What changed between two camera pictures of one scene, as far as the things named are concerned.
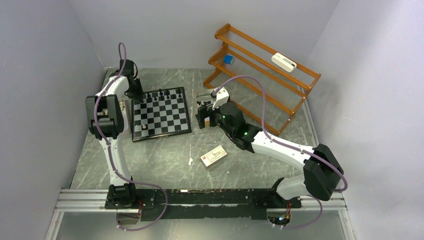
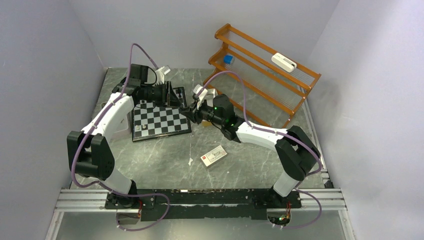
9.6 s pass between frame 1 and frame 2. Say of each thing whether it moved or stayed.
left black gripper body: moved
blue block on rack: stayed
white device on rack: stayed
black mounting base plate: stayed
